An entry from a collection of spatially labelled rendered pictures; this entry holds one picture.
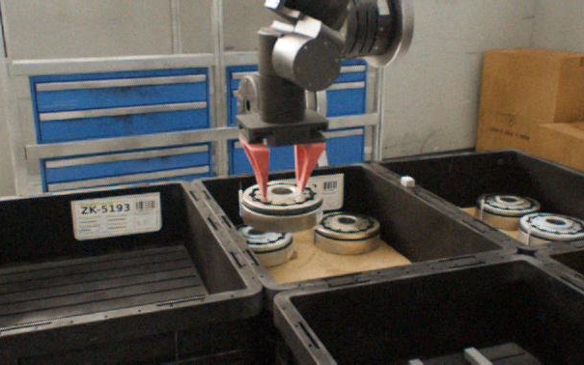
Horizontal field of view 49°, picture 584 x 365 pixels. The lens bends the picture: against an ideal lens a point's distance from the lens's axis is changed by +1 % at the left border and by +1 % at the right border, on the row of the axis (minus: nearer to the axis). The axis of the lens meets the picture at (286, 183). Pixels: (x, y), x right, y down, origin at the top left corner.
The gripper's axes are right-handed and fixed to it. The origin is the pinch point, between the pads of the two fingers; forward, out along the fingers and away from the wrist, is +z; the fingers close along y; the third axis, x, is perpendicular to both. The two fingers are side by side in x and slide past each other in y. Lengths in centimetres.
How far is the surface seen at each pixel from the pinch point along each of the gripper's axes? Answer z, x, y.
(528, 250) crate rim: 3.2, -19.5, 22.6
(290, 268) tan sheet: 14.0, 3.6, 2.3
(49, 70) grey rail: 16, 188, -32
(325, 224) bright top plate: 11.4, 10.9, 10.6
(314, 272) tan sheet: 13.9, 1.4, 5.1
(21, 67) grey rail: 14, 187, -42
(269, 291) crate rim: 2.8, -19.6, -7.7
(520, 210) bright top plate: 11.9, 7.1, 43.4
